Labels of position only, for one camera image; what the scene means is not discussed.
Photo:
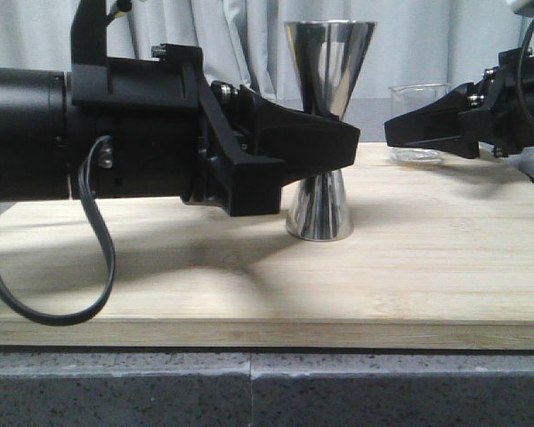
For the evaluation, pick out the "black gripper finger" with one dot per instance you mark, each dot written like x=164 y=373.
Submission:
x=243 y=184
x=298 y=138

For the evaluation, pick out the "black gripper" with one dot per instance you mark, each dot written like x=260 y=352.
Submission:
x=501 y=114
x=162 y=131

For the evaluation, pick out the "clear glass beaker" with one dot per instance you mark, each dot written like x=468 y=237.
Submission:
x=406 y=98

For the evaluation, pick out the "steel double jigger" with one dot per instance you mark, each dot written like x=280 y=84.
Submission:
x=328 y=56

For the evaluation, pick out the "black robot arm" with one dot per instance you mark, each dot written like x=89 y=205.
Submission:
x=33 y=147

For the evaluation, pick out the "bamboo cutting board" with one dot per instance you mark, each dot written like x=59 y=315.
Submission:
x=441 y=257

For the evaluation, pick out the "camera mount bracket wrist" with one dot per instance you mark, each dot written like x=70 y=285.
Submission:
x=88 y=33

